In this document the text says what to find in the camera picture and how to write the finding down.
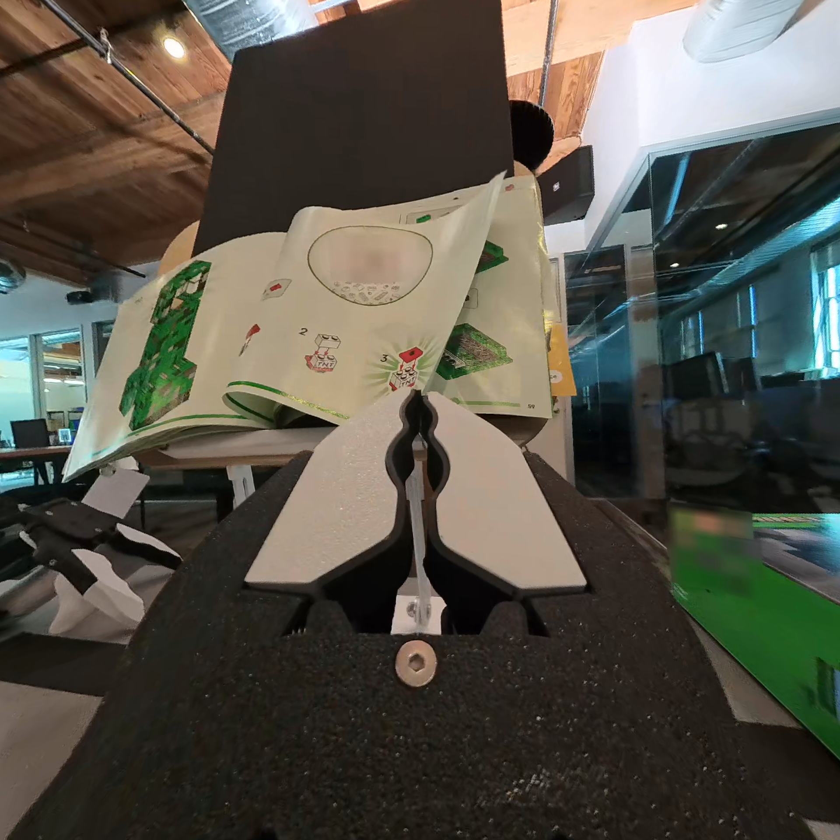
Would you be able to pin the green lego box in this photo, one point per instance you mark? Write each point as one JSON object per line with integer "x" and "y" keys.
{"x": 754, "y": 636}

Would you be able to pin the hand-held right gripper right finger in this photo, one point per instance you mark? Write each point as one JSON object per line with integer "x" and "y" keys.
{"x": 505, "y": 518}

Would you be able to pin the silver ceiling duct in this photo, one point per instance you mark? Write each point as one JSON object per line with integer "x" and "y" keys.
{"x": 249, "y": 26}

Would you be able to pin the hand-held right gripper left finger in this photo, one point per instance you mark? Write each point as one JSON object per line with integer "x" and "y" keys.
{"x": 328, "y": 512}

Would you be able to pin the black speaker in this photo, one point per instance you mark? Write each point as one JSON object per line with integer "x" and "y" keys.
{"x": 568, "y": 187}

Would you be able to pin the white paper sheet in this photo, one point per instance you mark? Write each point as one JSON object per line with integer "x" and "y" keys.
{"x": 118, "y": 492}

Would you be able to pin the white ceiling duct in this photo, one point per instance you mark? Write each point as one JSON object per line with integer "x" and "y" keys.
{"x": 735, "y": 29}

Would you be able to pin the lego instruction book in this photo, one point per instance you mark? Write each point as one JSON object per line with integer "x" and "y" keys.
{"x": 216, "y": 315}

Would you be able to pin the spare black white gripper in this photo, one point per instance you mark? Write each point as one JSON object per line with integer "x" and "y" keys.
{"x": 72, "y": 525}

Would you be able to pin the white book stand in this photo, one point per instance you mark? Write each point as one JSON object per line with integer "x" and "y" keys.
{"x": 262, "y": 443}

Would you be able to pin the black panel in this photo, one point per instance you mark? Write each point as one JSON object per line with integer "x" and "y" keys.
{"x": 361, "y": 131}

